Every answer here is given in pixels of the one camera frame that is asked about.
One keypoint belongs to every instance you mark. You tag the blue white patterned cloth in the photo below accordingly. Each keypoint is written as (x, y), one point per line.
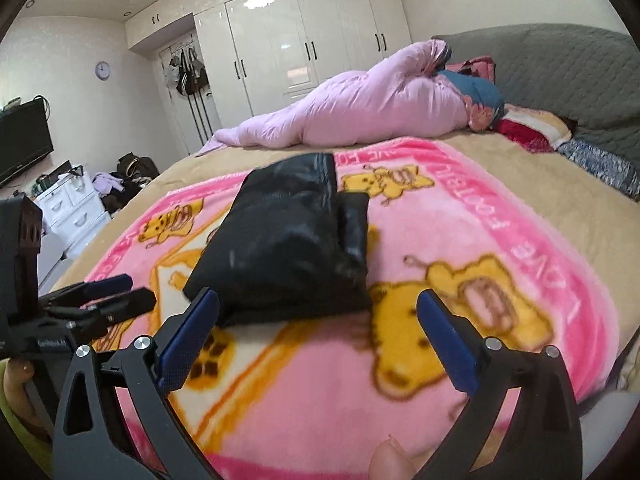
(605, 166)

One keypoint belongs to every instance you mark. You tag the red white folded blanket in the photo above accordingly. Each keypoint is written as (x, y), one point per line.
(537, 131)

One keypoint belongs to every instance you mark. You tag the white drawer cabinet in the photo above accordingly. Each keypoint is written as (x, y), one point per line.
(73, 210)

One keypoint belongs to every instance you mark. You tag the operator left hand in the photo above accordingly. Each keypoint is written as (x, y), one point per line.
(16, 376)

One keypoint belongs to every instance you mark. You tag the pink cartoon bear blanket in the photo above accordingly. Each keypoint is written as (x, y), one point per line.
(313, 399)

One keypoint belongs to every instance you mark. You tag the pink quilted duvet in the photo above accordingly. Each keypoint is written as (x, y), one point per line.
(404, 95)

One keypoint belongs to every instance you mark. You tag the round wall clock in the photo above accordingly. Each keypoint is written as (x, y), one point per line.
(102, 71)

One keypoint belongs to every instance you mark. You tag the dark bags on floor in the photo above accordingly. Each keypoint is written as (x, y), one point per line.
(132, 174)

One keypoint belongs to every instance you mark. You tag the teal floral pillow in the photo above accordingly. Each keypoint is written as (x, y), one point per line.
(475, 82)

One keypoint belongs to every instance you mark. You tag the white glossy wardrobe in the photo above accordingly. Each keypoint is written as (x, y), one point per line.
(261, 55)

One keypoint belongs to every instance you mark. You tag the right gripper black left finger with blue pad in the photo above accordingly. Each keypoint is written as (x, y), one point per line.
(91, 439)

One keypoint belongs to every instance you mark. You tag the black flat television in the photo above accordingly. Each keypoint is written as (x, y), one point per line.
(25, 138)

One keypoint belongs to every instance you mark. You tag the operator thumb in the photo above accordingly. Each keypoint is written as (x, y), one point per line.
(391, 462)

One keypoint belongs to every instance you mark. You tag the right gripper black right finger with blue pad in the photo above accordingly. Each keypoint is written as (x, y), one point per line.
(543, 439)

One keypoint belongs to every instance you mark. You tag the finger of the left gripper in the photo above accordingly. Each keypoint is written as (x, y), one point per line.
(92, 321)
(77, 295)

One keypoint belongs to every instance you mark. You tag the black leather jacket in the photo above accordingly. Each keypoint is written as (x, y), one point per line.
(292, 247)

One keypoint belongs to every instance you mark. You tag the grey quilted headboard cover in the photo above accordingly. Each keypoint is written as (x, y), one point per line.
(584, 73)

